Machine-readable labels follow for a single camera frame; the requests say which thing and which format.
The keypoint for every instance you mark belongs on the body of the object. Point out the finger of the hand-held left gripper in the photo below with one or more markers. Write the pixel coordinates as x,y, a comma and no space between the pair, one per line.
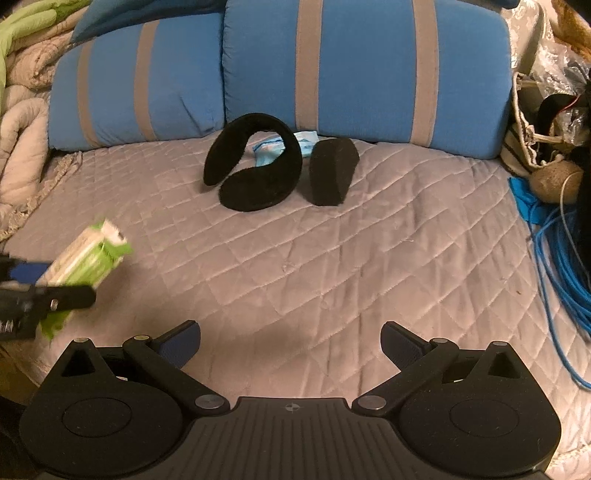
69,296
30,271

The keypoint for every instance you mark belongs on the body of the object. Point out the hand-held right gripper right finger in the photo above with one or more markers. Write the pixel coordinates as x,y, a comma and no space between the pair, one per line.
399,344

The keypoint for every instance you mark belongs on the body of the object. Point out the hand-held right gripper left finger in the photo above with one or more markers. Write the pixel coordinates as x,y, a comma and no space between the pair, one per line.
178,348

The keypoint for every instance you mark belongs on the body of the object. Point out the green tissue packet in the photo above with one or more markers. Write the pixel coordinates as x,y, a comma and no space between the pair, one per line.
87,267

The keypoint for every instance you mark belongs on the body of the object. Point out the grey quilted bedspread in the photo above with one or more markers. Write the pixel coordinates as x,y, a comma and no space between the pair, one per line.
323,258

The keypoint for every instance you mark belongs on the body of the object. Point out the beige quilt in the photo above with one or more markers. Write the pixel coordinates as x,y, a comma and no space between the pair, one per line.
23,129

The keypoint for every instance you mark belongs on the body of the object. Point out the black fleece earmuffs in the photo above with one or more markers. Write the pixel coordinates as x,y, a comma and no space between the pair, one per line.
258,189

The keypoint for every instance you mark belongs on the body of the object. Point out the blue cloth piece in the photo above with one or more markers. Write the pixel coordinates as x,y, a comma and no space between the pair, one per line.
524,196

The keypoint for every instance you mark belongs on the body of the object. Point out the light blue small packet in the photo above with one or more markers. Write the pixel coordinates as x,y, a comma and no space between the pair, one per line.
307,142
268,148

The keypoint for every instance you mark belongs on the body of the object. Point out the brown plush ball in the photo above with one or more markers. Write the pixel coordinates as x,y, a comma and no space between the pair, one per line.
554,182

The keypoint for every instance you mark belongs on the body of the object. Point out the small blue grey-striped pillow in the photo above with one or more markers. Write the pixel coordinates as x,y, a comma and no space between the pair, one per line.
184,83

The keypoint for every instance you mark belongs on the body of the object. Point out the green cloth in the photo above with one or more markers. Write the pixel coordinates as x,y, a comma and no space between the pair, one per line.
27,23

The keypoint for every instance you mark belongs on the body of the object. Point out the striped canvas bag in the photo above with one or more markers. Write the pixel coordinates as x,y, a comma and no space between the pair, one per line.
519,115

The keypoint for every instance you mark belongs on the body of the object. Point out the large blue grey-striped pillow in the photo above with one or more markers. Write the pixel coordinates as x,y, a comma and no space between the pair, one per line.
364,69

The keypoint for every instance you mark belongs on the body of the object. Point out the dark blue blanket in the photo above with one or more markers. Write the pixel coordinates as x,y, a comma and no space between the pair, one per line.
138,11

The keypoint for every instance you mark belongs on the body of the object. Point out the clear plastic bag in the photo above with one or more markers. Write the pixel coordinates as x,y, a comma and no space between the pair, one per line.
556,60

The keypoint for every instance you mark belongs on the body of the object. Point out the silver patterned cloth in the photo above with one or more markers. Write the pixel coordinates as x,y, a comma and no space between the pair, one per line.
526,27

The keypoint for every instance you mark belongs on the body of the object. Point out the brown teddy bear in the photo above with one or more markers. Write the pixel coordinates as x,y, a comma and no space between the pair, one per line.
570,18

